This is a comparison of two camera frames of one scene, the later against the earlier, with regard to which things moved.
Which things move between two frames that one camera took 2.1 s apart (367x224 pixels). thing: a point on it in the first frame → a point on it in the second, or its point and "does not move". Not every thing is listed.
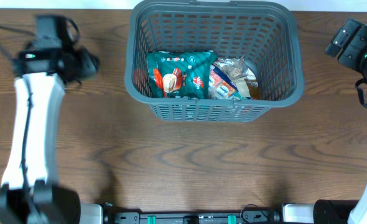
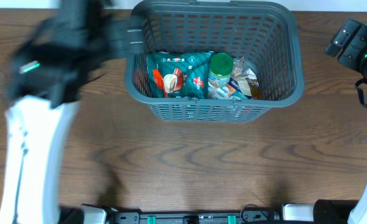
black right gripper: (348, 40) does not move
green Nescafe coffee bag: (180, 74) does not move
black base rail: (155, 217) does not move
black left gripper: (88, 61) → (115, 49)
